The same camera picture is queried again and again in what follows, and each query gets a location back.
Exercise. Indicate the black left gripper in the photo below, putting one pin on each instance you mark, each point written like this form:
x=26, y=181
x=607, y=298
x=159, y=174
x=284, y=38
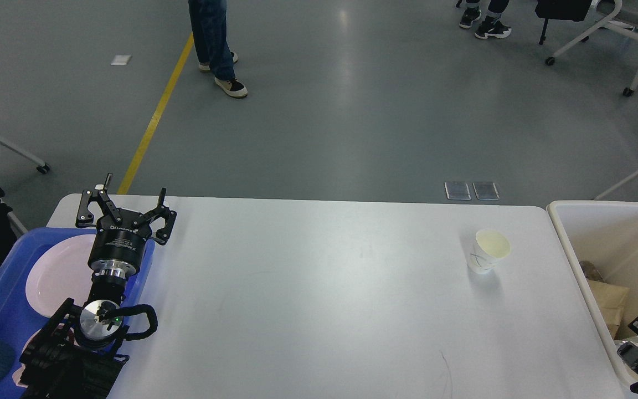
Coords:
x=117, y=246

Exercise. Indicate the brown paper bag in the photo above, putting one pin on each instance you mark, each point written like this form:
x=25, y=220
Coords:
x=611, y=301

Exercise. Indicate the pink plate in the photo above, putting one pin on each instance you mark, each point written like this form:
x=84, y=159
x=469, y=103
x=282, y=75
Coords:
x=61, y=272

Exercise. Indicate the aluminium foil tray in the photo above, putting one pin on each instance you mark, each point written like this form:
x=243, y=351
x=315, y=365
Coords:
x=628, y=352

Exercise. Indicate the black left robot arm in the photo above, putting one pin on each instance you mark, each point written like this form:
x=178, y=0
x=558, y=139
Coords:
x=76, y=353

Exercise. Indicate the grey trash in bin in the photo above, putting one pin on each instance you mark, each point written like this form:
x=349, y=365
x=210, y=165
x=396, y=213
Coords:
x=591, y=272

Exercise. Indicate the cream plastic bin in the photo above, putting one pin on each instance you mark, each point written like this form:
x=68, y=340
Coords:
x=604, y=233

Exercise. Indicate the small white cup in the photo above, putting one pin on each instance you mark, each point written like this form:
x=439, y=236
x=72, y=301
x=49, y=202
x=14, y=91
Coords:
x=488, y=250

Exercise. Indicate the person in blue jeans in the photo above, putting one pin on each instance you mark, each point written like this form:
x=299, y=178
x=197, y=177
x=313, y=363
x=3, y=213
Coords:
x=209, y=30

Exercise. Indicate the floor socket plate right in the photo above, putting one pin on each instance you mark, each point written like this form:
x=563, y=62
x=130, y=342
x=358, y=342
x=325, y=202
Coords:
x=486, y=191

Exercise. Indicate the floor socket plate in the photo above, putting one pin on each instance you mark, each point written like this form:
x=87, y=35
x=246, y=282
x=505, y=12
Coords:
x=486, y=191
x=457, y=191

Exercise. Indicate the floor socket plate left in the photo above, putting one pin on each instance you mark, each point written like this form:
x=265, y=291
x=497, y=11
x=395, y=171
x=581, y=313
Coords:
x=457, y=191

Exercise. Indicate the white office chair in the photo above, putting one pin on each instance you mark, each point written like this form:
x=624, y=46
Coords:
x=620, y=17

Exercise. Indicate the person in dark sneakers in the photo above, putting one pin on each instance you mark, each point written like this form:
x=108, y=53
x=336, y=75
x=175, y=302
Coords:
x=491, y=26

